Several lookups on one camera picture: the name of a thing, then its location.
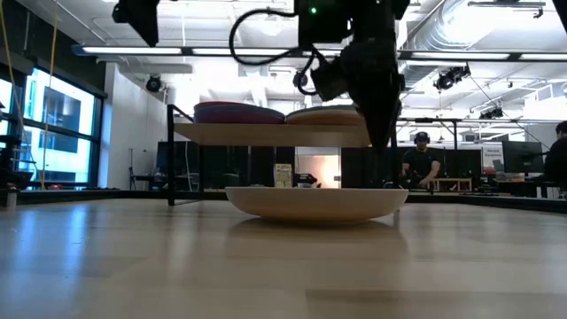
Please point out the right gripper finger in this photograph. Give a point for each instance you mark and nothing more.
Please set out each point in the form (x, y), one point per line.
(381, 124)

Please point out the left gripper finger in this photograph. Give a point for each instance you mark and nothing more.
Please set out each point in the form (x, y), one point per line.
(144, 17)

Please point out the salmon speckled plate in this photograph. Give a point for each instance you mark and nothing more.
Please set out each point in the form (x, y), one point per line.
(323, 119)

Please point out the purple plate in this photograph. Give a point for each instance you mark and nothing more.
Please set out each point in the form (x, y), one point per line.
(239, 117)

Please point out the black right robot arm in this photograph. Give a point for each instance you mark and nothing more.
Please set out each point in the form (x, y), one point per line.
(336, 22)

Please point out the wooden shelf with black legs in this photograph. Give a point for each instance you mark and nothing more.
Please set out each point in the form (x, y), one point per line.
(266, 135)

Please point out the overhead beam with light strips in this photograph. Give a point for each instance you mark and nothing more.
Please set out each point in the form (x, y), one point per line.
(133, 50)

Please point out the black partition panels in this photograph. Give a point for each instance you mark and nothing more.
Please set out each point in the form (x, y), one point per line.
(367, 166)
(230, 166)

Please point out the person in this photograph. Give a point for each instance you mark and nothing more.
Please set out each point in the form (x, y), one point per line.
(558, 159)
(420, 161)

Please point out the black ceiling spot lamp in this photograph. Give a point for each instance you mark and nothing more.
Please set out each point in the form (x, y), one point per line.
(153, 83)
(300, 80)

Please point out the black ceiling lamp cluster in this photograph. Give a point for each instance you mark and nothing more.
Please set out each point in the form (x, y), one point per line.
(491, 113)
(452, 77)

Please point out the small black device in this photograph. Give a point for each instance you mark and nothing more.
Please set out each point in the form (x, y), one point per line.
(305, 179)

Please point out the low wooden bench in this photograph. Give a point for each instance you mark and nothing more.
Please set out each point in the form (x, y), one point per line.
(456, 181)

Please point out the beige plate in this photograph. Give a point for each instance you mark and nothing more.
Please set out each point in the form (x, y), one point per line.
(316, 204)

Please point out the yellowish card box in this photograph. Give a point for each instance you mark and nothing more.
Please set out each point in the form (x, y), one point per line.
(282, 175)

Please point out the white sign board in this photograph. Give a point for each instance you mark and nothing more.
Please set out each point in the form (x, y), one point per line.
(491, 155)

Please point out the black room monitor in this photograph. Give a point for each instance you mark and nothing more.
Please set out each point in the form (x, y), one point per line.
(522, 157)

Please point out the black background gantry frame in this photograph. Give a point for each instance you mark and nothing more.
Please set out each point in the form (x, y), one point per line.
(425, 120)

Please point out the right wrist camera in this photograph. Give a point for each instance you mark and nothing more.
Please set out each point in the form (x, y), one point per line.
(330, 82)

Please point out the silver ventilation duct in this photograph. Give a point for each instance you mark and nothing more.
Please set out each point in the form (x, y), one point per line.
(443, 35)

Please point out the large window with dark frame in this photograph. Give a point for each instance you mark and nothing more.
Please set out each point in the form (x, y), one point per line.
(62, 111)

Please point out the black aluminium table frame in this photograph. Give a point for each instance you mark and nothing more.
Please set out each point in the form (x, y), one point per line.
(487, 201)

